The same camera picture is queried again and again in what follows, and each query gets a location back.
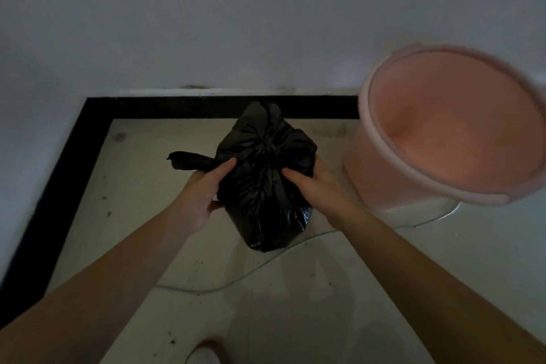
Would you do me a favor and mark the person's left hand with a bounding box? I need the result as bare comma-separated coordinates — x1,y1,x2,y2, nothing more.
170,158,238,234

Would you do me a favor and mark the person's right hand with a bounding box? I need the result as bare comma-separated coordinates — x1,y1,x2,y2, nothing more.
281,154,363,230

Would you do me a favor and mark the black bin liner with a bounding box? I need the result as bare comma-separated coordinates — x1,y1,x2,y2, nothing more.
166,100,319,253

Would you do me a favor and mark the person's right forearm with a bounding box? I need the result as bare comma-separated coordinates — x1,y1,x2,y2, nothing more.
339,205,546,364

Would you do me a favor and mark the person's left forearm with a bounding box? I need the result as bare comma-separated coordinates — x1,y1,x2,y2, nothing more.
0,205,197,364

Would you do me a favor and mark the pale pink bin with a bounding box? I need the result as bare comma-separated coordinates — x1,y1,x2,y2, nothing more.
342,44,546,212

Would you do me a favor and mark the white lace-up shoe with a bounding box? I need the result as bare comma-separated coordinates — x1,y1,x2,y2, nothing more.
187,340,227,364

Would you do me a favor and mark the thin white floor cable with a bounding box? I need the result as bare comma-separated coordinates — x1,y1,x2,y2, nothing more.
155,201,461,294

